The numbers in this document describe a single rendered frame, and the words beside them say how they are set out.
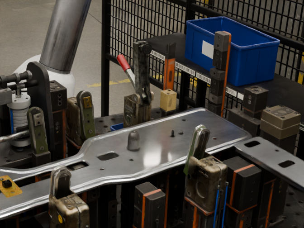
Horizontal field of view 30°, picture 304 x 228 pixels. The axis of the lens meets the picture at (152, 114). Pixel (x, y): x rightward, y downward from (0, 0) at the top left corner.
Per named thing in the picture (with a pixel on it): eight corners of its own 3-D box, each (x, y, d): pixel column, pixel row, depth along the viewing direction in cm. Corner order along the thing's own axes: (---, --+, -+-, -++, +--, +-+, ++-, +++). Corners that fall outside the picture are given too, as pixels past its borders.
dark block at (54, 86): (54, 225, 163) (49, 91, 145) (43, 213, 168) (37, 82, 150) (69, 220, 166) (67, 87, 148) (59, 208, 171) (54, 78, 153)
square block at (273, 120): (265, 231, 165) (283, 120, 150) (245, 217, 171) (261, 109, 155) (284, 222, 169) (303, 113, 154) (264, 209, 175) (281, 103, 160)
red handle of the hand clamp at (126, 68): (139, 97, 157) (114, 54, 163) (136, 102, 158) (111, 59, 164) (151, 95, 159) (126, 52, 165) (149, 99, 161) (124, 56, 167)
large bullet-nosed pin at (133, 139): (131, 157, 143) (132, 134, 141) (124, 152, 146) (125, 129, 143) (141, 154, 145) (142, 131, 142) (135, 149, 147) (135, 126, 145)
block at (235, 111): (245, 212, 173) (257, 124, 160) (218, 194, 182) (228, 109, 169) (252, 210, 175) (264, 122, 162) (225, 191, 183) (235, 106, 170)
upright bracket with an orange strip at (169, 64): (159, 194, 180) (168, 44, 159) (156, 192, 181) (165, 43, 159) (166, 192, 181) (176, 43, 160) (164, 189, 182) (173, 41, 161)
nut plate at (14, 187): (23, 192, 124) (22, 188, 124) (7, 198, 122) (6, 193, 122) (7, 175, 130) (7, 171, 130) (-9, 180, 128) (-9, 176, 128)
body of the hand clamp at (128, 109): (132, 208, 172) (135, 103, 157) (120, 197, 177) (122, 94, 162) (148, 202, 176) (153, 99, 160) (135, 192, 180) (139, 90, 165)
